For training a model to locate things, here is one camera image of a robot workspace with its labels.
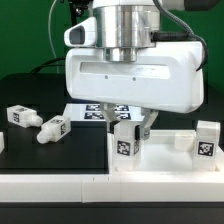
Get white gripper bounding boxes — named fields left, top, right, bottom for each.
left=64, top=17, right=204, bottom=140

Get white square tabletop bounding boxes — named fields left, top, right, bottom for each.
left=108, top=130, right=224, bottom=173

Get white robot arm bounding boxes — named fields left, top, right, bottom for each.
left=64, top=0, right=221, bottom=139

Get white marker base sheet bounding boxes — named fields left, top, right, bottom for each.
left=63, top=103, right=143, bottom=121

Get white front fence bar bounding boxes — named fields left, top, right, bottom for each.
left=0, top=173, right=224, bottom=203

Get white left fence piece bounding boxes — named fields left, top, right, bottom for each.
left=0, top=132, right=5, bottom=154

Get black cable bundle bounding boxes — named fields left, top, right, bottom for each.
left=30, top=55, right=68, bottom=75

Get black camera pole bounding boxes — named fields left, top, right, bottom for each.
left=68, top=0, right=93, bottom=25

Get white cable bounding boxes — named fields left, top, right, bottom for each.
left=47, top=0, right=61, bottom=75

